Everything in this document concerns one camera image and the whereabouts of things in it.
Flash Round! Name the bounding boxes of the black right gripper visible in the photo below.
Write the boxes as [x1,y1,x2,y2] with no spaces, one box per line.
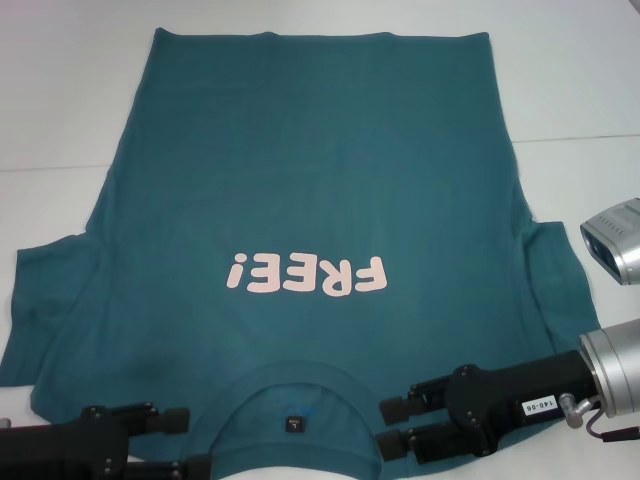
[373,348,602,462]

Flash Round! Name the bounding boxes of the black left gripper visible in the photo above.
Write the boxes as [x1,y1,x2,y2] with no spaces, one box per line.
[0,401,217,480]

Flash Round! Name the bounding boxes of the right gripper cable with plug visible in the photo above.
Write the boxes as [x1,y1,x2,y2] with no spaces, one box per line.
[558,391,640,445]

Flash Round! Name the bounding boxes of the teal T-shirt with FREE! print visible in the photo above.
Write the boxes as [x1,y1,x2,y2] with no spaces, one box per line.
[0,27,601,480]

